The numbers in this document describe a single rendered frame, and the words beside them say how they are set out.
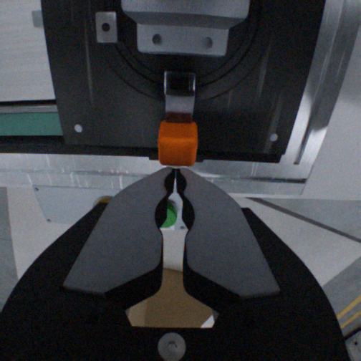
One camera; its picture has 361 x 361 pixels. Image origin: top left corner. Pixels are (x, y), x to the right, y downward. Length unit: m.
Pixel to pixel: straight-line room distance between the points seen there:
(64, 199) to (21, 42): 0.19
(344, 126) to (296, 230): 0.25
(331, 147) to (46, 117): 0.43
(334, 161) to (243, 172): 0.23
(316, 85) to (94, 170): 0.26
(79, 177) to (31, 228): 0.32
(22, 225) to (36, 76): 0.37
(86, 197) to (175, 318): 0.33
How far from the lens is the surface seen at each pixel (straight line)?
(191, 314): 0.52
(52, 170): 0.29
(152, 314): 0.49
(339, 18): 0.27
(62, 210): 0.32
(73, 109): 0.23
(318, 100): 0.26
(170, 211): 0.26
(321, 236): 0.58
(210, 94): 0.18
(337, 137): 0.42
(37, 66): 0.30
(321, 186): 0.46
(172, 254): 0.51
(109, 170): 0.26
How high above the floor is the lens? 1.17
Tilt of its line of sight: 57 degrees down
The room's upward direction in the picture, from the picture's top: 179 degrees clockwise
